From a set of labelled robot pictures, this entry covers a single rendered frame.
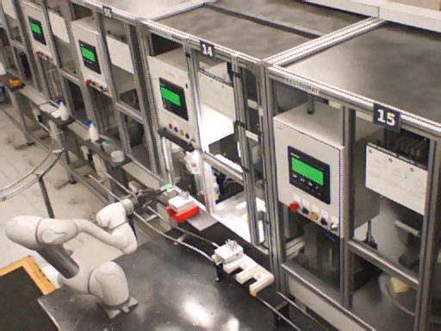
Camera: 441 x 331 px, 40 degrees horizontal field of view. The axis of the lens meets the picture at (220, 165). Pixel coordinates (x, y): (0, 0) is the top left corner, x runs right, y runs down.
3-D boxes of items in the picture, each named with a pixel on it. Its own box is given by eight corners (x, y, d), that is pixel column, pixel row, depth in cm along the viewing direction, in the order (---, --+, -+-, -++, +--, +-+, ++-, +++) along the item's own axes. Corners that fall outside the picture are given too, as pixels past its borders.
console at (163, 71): (156, 127, 371) (143, 57, 347) (193, 111, 385) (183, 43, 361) (194, 150, 341) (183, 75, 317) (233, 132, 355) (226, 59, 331)
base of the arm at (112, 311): (114, 324, 326) (112, 316, 324) (96, 302, 342) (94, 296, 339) (142, 307, 335) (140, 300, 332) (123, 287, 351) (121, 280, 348)
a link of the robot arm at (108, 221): (115, 202, 344) (126, 223, 343) (91, 214, 337) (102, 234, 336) (120, 198, 334) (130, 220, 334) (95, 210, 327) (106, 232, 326)
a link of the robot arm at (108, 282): (122, 308, 328) (114, 277, 317) (93, 303, 333) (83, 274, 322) (133, 287, 342) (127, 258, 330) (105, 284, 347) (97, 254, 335)
